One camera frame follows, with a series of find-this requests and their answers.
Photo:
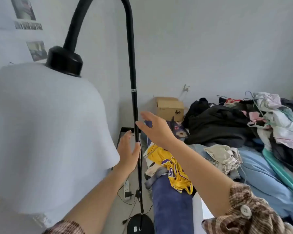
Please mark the black metal frame tray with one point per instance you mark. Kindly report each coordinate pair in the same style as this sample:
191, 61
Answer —
123, 134

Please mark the black gooseneck floor stand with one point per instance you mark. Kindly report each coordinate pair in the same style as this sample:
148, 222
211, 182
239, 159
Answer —
133, 70

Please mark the brown plaid right sleeve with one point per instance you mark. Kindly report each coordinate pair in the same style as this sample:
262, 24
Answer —
251, 214

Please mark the person's left thumb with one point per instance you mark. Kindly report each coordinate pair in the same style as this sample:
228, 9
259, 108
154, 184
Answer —
137, 149

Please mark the white wall hook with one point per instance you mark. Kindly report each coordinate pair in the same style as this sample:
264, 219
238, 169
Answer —
186, 88

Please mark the small tilted wall photo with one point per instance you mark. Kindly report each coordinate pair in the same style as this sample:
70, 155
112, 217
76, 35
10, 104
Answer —
37, 50

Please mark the black clothing pile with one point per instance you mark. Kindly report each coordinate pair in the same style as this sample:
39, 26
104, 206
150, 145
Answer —
217, 124

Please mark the red white patterned garment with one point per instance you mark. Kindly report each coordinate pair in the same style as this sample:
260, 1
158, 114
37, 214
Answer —
232, 101

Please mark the brown plaid left sleeve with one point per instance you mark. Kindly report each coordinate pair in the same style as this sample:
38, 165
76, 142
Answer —
63, 228

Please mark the person's right hand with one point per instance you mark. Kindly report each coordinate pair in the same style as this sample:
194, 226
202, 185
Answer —
160, 132

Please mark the brown cardboard box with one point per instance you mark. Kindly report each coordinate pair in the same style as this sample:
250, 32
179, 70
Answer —
169, 109

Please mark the white garment on stand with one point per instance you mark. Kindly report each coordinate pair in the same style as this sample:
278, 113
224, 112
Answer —
46, 134

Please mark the white power strip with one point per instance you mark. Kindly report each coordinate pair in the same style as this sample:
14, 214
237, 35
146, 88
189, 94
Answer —
127, 190

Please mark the person's right forearm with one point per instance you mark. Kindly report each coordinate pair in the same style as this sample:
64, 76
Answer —
197, 173

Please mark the purple floral fabric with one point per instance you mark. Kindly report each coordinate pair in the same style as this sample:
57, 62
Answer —
179, 130

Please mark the beige crumpled cloth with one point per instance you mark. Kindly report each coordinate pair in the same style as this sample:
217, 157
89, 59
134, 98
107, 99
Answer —
223, 157

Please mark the person's left forearm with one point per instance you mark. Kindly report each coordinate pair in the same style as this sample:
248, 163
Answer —
97, 202

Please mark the dark blue towel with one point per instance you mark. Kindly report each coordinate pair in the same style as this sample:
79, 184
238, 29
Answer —
172, 207

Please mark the yellow purple sports jersey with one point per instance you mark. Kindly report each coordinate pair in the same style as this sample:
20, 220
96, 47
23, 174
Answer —
173, 168

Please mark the narrow strip wall photo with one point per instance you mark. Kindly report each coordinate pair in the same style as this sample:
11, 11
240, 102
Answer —
28, 25

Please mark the person's right thumb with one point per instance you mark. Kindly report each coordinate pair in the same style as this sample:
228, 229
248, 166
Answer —
142, 125

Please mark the white pink clothes pile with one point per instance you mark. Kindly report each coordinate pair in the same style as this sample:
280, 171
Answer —
278, 119

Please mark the person's left hand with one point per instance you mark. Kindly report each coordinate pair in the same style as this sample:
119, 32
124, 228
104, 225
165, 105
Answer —
125, 157

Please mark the tall wall photo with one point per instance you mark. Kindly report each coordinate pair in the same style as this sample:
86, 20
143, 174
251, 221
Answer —
23, 8

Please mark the white sleeve button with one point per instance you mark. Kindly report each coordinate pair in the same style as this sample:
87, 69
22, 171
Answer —
246, 211

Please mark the brown plaid sleeve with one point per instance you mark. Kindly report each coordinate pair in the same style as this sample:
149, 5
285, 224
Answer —
251, 214
63, 228

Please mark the teal garment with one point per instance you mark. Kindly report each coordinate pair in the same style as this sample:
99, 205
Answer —
283, 174

